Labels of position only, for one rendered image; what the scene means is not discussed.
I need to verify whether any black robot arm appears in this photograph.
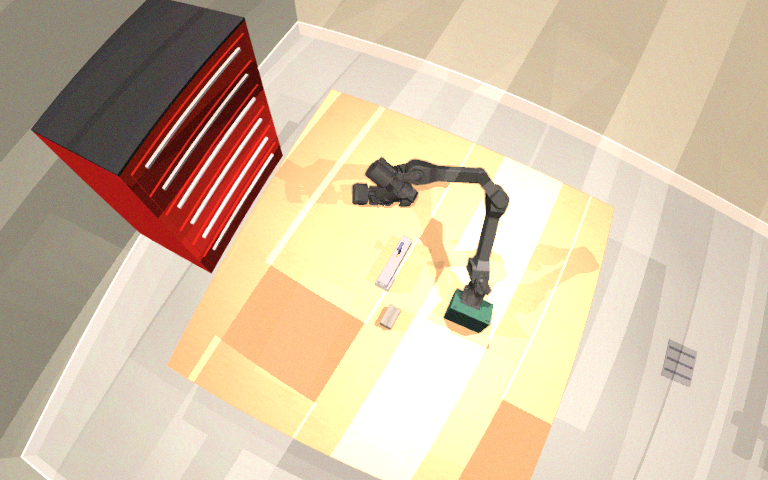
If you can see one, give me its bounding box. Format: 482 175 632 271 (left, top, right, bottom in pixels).
364 157 509 310

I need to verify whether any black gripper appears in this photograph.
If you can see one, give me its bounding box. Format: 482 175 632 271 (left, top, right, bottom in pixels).
352 182 412 207

